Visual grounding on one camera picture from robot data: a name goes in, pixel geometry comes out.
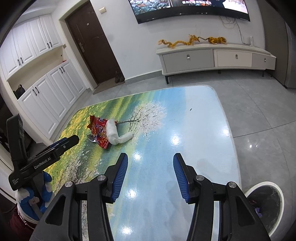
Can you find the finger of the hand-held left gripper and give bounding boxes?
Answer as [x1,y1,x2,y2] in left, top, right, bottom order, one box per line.
[47,135,79,154]

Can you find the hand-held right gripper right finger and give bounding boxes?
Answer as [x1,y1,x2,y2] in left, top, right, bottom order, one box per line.
[173,152,271,241]

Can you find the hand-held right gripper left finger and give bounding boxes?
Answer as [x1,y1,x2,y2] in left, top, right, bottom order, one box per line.
[35,152,129,241]

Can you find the red snack wrapper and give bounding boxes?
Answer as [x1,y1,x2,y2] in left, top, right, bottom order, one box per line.
[87,115,111,150]

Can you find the white tissue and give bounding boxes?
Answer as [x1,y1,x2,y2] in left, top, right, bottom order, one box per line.
[106,119,135,146]

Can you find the white round trash bin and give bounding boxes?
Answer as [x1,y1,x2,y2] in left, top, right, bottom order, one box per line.
[245,181,284,237]

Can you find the person's left forearm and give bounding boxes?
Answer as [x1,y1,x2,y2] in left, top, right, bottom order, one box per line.
[9,204,38,241]

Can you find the person's left hand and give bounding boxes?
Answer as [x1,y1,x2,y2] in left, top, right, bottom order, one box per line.
[15,171,53,221]

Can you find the landscape print table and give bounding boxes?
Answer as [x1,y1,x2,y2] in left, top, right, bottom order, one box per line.
[43,85,242,241]

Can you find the black bag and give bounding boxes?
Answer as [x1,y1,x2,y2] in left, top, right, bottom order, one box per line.
[13,84,26,99]

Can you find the brown entrance door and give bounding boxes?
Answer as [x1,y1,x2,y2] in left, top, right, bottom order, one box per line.
[65,0,126,85]

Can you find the white tv cabinet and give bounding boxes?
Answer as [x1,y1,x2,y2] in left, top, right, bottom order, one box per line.
[156,43,277,84]

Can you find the yellow dragon ornament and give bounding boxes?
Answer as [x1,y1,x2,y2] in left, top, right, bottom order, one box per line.
[158,34,207,49]

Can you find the yellow tiger ornament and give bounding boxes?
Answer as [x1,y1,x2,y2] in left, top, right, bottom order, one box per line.
[207,36,228,45]

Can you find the grey refrigerator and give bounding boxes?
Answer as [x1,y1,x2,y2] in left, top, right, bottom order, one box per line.
[272,17,296,89]

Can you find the white wall cabinets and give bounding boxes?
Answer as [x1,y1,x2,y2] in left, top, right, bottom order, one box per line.
[0,14,93,144]

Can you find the wall television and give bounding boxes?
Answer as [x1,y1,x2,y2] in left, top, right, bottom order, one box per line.
[128,0,252,24]

